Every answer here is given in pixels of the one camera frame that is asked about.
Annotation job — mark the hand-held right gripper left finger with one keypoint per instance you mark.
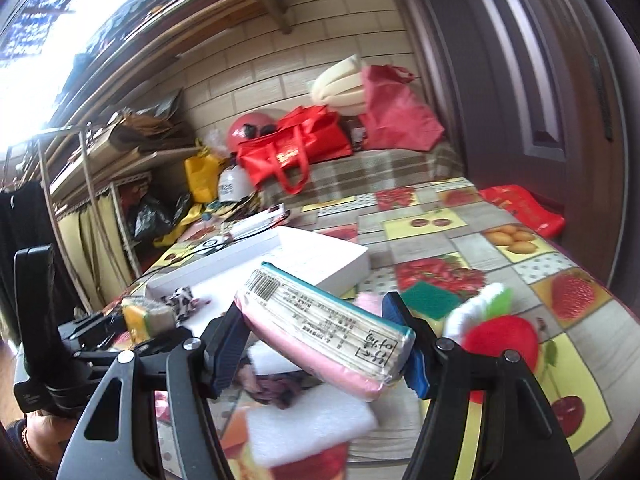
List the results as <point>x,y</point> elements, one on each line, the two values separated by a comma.
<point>227,355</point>

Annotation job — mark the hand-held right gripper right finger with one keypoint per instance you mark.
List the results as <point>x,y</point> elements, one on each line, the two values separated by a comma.
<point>417,370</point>

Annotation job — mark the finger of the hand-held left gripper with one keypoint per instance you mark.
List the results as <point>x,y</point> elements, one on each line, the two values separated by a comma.
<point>95,326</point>
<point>107,349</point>

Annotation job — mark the small white foam piece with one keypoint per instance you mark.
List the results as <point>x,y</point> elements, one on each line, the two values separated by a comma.
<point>267,360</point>

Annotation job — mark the yellow sponge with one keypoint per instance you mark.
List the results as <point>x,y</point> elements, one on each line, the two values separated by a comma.
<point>145,317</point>

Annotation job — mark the green scouring sponge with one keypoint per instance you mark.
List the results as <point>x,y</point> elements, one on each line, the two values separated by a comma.
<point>432,300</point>

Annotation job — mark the red apple plush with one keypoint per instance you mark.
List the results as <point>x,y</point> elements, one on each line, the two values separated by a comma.
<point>500,340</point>

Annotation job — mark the pink tissue packet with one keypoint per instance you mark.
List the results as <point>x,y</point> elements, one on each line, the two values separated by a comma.
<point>325,330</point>

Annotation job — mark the white cardboard box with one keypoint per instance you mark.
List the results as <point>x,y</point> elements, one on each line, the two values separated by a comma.
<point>300,255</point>

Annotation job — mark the person's left hand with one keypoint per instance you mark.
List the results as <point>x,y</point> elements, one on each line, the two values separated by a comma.
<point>47,422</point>

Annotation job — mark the dark patterned scrunchie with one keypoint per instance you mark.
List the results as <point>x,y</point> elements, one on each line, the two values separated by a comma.
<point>275,390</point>

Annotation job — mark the dark hanging clothing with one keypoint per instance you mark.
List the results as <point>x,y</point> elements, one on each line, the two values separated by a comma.
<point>22,240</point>

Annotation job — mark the black and white patterned scrunchie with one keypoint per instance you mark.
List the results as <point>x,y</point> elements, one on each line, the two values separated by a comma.
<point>179,297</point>

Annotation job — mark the large white foam sheet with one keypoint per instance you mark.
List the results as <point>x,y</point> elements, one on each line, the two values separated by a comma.
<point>310,420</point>

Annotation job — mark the white charger device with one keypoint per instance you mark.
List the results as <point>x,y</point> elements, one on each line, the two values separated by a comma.
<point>216,242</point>

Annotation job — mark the black plastic bag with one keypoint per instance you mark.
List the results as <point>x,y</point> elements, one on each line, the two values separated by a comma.
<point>150,217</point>

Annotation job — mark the yellow raincoat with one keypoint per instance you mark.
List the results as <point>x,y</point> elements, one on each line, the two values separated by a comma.
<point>185,220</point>

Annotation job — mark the fruit print tablecloth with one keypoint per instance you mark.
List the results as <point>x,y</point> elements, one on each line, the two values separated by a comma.
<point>500,255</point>

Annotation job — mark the metal shelf rack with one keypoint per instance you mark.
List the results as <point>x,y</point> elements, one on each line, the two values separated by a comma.
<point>95,170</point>

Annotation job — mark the white helmet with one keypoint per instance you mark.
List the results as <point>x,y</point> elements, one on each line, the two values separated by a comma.
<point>232,185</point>

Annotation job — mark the yellow bag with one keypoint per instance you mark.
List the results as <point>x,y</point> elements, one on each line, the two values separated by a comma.
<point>202,175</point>

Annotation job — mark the flat red bag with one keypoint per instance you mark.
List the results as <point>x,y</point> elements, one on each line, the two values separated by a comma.
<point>525,207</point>

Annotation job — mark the cardboard pieces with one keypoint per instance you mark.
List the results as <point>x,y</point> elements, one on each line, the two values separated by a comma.
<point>140,130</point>

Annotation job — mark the plaid blanket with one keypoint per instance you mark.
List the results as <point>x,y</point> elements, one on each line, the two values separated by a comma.
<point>370,170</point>

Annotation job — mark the clear plastic bag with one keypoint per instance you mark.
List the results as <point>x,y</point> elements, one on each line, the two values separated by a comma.
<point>216,141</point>

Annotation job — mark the red tote bag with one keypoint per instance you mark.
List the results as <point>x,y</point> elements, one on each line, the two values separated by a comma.
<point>295,145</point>

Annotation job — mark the red helmet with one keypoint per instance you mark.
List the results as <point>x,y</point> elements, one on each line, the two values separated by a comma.
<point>245,130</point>

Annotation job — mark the cream foam roll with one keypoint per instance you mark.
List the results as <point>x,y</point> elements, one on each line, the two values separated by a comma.
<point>335,85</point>

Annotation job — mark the dark purple door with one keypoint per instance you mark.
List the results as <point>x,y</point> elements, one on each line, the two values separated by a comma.
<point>525,70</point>

